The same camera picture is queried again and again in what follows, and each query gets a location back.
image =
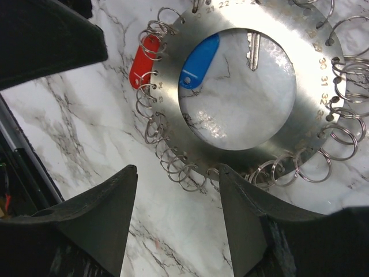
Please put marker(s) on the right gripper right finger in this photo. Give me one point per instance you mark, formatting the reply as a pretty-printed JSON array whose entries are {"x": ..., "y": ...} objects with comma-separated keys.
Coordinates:
[{"x": 270, "y": 237}]

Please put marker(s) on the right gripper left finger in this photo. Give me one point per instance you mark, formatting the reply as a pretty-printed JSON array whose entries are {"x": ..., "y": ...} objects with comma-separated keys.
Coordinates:
[{"x": 83, "y": 236}]

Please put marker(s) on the blue key tag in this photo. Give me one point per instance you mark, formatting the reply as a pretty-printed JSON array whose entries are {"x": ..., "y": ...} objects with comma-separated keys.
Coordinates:
[{"x": 197, "y": 64}]

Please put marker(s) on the silver key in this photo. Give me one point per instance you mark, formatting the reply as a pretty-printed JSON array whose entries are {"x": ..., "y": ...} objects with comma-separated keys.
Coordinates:
[{"x": 253, "y": 53}]

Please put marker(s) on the red key tag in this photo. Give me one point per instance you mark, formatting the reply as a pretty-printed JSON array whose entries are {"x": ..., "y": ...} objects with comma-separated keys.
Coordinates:
[{"x": 143, "y": 61}]

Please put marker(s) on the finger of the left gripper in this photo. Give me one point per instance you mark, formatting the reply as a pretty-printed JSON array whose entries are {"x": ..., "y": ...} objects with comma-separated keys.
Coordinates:
[{"x": 41, "y": 38}]

